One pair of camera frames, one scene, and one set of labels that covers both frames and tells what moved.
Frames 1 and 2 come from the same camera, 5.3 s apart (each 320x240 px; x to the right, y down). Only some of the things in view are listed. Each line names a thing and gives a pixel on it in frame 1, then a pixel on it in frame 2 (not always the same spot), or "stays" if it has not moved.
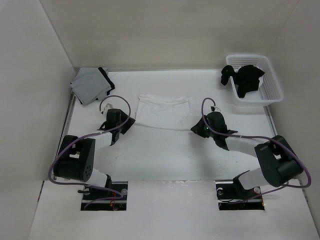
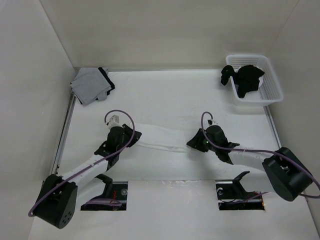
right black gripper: x=197 y=128 → x=195 y=142
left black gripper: x=127 y=125 → x=129 y=132
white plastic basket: x=269 y=90 stays
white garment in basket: x=260 y=79 stays
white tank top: x=169 y=113 → x=166 y=143
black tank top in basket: x=246 y=78 stays
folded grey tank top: x=90 y=84 stays
